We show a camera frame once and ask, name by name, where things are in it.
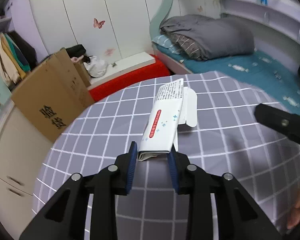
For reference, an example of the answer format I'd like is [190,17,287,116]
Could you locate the grey folded blanket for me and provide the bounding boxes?
[160,15,255,61]

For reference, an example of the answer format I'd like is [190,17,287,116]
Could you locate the white leaflet box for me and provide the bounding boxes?
[138,78,198,161]

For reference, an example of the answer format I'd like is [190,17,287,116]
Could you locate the white plastic bag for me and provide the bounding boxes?
[83,56,108,78]

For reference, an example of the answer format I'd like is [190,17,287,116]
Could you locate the grey checked tablecloth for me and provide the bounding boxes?
[31,72,300,239]

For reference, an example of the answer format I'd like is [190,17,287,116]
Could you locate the tall brown cardboard box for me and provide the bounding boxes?
[12,48,95,142]

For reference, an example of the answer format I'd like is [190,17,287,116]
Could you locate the teal bunk bed frame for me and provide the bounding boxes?
[149,0,173,39]

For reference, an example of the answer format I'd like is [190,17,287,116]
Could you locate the beige low cabinet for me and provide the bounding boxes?
[0,101,52,239]

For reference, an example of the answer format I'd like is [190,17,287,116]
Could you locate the hanging jackets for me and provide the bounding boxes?
[0,31,38,88]

